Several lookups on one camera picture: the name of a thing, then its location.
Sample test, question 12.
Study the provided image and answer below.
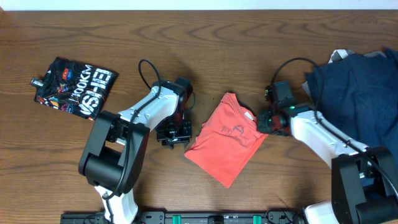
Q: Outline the orange printed t-shirt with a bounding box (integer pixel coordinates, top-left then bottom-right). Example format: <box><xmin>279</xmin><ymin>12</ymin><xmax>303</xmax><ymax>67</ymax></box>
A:
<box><xmin>185</xmin><ymin>93</ymin><xmax>268</xmax><ymax>188</ymax></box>

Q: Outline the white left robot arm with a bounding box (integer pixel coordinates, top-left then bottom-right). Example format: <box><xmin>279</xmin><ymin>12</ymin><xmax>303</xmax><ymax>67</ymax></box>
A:
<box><xmin>78</xmin><ymin>78</ymin><xmax>193</xmax><ymax>223</ymax></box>

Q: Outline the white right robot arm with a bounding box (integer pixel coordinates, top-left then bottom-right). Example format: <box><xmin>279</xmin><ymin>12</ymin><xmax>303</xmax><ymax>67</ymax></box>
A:
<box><xmin>257</xmin><ymin>105</ymin><xmax>397</xmax><ymax>224</ymax></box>

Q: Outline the navy blue garment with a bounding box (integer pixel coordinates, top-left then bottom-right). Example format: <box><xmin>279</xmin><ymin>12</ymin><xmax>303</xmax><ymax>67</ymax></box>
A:
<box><xmin>305</xmin><ymin>49</ymin><xmax>397</xmax><ymax>160</ymax></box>

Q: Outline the grey white garment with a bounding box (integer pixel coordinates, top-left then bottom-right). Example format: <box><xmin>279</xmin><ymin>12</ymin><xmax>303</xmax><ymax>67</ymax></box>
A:
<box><xmin>328</xmin><ymin>49</ymin><xmax>386</xmax><ymax>64</ymax></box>

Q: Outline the black printed folded t-shirt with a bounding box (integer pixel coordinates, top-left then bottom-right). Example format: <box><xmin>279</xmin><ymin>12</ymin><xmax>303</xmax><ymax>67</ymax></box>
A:
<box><xmin>30</xmin><ymin>57</ymin><xmax>119</xmax><ymax>120</ymax></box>

